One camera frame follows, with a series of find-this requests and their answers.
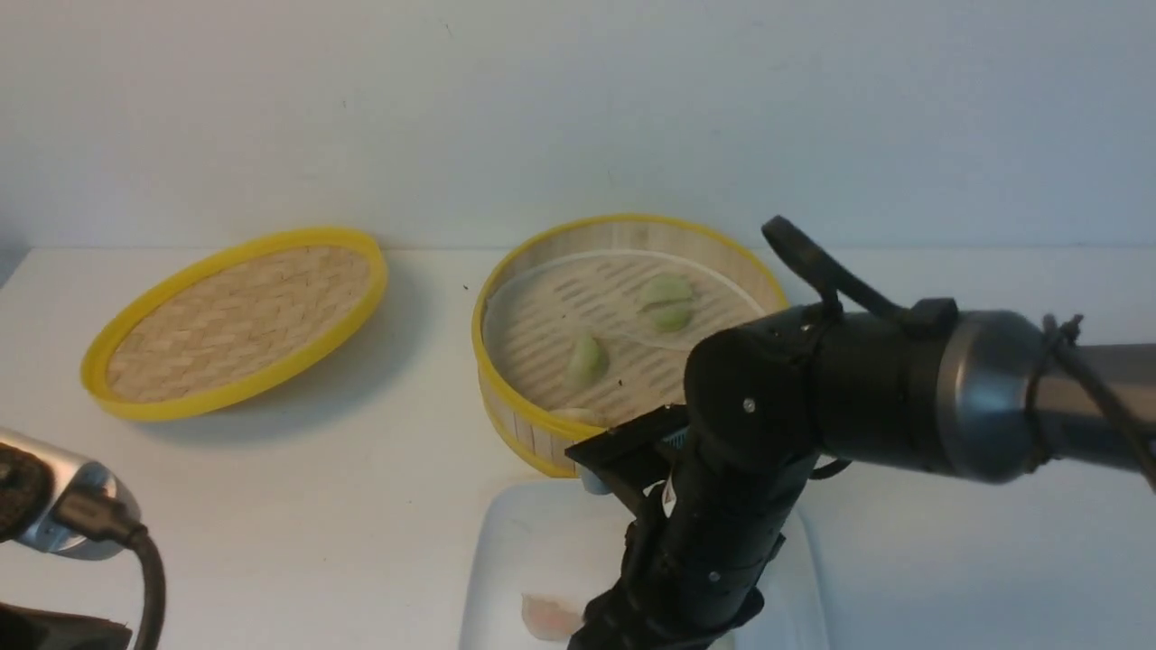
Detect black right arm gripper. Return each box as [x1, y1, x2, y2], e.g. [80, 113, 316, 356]
[568, 451, 814, 649]

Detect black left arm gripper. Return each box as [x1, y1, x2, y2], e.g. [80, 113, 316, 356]
[1, 604, 133, 649]

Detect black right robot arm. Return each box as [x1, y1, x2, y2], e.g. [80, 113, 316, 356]
[566, 300, 1153, 649]

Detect white rectangular plate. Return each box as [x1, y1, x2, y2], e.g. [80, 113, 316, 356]
[459, 478, 829, 649]

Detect pink dumpling on plate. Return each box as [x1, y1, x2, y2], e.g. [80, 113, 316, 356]
[520, 592, 586, 645]

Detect green dumpling steamer centre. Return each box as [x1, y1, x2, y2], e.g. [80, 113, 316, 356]
[564, 333, 610, 387]

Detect green dumpling in steamer front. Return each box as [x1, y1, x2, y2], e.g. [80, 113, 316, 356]
[647, 302, 695, 333]

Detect green dumpling in steamer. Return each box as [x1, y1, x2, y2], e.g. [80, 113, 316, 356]
[639, 273, 695, 310]
[647, 302, 695, 333]

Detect bamboo steamer basket yellow rim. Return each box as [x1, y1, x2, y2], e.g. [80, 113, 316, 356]
[470, 214, 788, 478]

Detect green dumpling in steamer back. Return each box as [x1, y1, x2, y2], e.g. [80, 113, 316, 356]
[639, 273, 695, 310]

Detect woven bamboo steamer lid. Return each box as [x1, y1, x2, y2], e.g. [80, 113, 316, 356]
[79, 227, 388, 423]

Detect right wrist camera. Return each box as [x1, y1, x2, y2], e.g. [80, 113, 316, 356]
[564, 404, 689, 515]

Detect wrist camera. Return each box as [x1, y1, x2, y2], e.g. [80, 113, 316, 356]
[564, 404, 689, 515]
[1, 429, 145, 562]

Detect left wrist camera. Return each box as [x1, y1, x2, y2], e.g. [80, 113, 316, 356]
[1, 429, 145, 562]

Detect black camera cable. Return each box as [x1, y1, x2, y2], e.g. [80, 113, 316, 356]
[54, 492, 169, 650]

